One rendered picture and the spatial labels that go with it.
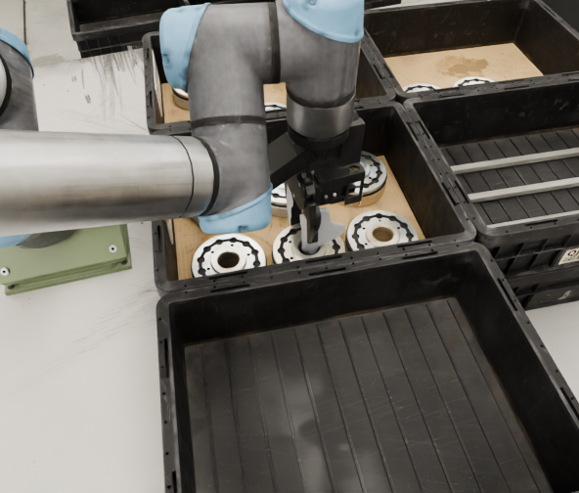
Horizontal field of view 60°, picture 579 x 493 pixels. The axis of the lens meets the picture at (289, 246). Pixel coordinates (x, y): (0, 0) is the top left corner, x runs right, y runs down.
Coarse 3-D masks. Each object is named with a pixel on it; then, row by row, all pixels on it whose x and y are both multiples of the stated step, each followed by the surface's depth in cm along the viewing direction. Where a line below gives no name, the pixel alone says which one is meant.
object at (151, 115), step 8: (152, 32) 94; (144, 40) 92; (144, 48) 91; (360, 48) 91; (368, 48) 91; (144, 56) 89; (368, 56) 89; (144, 64) 87; (152, 64) 88; (368, 64) 88; (376, 64) 87; (144, 72) 86; (152, 72) 86; (376, 72) 86; (152, 80) 84; (384, 80) 84; (152, 88) 83; (384, 88) 83; (392, 88) 83; (152, 96) 81; (384, 96) 81; (392, 96) 81; (152, 104) 82; (360, 104) 80; (152, 112) 79; (272, 112) 79; (280, 112) 79; (152, 120) 77; (184, 120) 77; (152, 128) 76; (160, 128) 76; (168, 128) 76
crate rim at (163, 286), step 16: (400, 112) 79; (176, 128) 76; (416, 128) 76; (416, 144) 74; (432, 160) 72; (432, 176) 70; (448, 192) 68; (464, 208) 66; (160, 224) 64; (464, 224) 64; (160, 240) 64; (432, 240) 62; (448, 240) 62; (464, 240) 62; (160, 256) 61; (320, 256) 61; (336, 256) 61; (352, 256) 61; (368, 256) 61; (160, 272) 59; (224, 272) 59; (240, 272) 59; (256, 272) 59; (272, 272) 59; (160, 288) 58; (176, 288) 58; (192, 288) 58
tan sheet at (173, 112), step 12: (168, 84) 101; (264, 84) 101; (276, 84) 101; (168, 96) 98; (264, 96) 98; (276, 96) 98; (168, 108) 96; (180, 108) 96; (168, 120) 94; (180, 120) 94
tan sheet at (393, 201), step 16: (384, 160) 87; (384, 192) 82; (400, 192) 82; (336, 208) 79; (352, 208) 79; (368, 208) 79; (384, 208) 79; (400, 208) 79; (176, 224) 77; (192, 224) 77; (272, 224) 77; (288, 224) 77; (416, 224) 77; (176, 240) 75; (192, 240) 75; (256, 240) 75; (272, 240) 75; (192, 256) 73
